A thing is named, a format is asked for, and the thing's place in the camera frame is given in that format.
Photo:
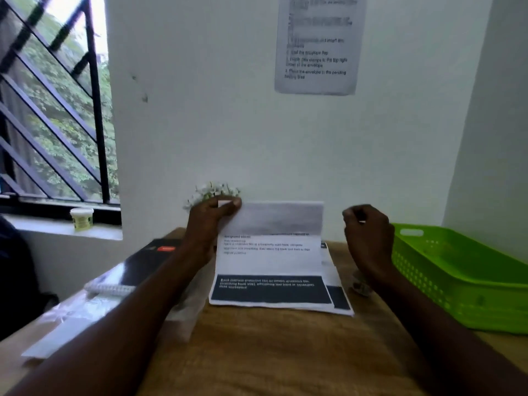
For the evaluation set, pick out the person's right hand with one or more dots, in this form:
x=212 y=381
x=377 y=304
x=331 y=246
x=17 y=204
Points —
x=371 y=239

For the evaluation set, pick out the clear plastic sleeve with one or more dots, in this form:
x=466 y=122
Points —
x=189 y=301

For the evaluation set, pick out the white flower plant in pot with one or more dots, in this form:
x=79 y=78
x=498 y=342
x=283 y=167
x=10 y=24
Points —
x=210 y=189

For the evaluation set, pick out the printed sheet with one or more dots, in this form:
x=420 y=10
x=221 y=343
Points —
x=268 y=263
x=340 y=298

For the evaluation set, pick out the green plastic basket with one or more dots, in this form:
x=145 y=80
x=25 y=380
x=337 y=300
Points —
x=466 y=268

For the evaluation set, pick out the person's left hand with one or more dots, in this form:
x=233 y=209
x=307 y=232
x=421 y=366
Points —
x=202 y=230

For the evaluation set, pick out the person's left forearm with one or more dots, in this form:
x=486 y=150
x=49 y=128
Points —
x=123 y=325

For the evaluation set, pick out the small cream jar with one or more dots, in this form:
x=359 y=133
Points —
x=81 y=220

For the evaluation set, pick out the white window sill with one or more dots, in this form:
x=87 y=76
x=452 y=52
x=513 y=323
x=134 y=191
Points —
x=62 y=228

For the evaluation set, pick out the black spiral notebook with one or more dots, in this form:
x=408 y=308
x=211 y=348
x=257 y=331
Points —
x=144 y=268

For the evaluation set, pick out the black backpack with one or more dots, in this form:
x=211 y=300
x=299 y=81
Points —
x=16 y=284

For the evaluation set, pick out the paper notice sheet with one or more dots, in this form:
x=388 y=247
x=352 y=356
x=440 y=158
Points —
x=319 y=45

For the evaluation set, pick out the black window grille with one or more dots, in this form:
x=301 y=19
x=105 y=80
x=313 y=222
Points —
x=97 y=119

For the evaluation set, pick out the person's right forearm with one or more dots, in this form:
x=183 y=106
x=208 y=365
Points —
x=453 y=350

